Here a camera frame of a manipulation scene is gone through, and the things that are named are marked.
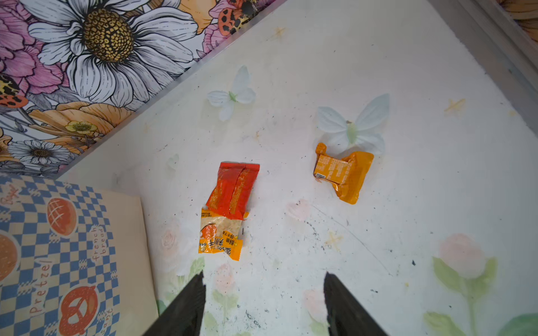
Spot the small orange white candy packet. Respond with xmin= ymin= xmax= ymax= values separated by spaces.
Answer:
xmin=198 ymin=209 xmax=249 ymax=261

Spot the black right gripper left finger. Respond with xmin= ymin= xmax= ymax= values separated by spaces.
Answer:
xmin=143 ymin=272 xmax=206 ymax=336

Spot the small orange snack packet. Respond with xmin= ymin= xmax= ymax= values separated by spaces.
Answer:
xmin=313 ymin=143 xmax=374 ymax=204

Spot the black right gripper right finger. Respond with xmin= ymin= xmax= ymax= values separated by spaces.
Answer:
xmin=324 ymin=272 xmax=388 ymax=336

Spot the blue checkered paper bag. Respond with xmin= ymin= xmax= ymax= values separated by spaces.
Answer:
xmin=1 ymin=174 xmax=158 ymax=335

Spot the red snack packet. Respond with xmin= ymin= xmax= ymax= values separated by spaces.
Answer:
xmin=206 ymin=162 xmax=260 ymax=221

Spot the floral table mat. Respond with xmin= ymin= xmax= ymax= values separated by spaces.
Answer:
xmin=155 ymin=197 xmax=538 ymax=336

